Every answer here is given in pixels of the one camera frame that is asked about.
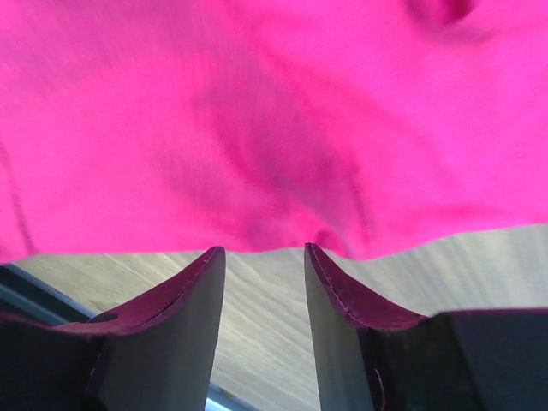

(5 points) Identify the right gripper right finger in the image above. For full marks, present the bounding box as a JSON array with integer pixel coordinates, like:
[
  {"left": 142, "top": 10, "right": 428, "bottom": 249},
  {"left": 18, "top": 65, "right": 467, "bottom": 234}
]
[{"left": 304, "top": 243, "right": 547, "bottom": 410}]

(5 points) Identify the pink t shirt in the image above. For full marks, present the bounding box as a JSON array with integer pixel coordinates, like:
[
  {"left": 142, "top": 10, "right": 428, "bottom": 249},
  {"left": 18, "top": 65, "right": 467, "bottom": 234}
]
[{"left": 1, "top": 1, "right": 547, "bottom": 262}]

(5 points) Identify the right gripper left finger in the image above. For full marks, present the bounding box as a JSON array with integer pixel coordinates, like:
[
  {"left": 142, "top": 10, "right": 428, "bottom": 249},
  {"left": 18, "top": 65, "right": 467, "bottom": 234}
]
[{"left": 1, "top": 247, "right": 226, "bottom": 410}]

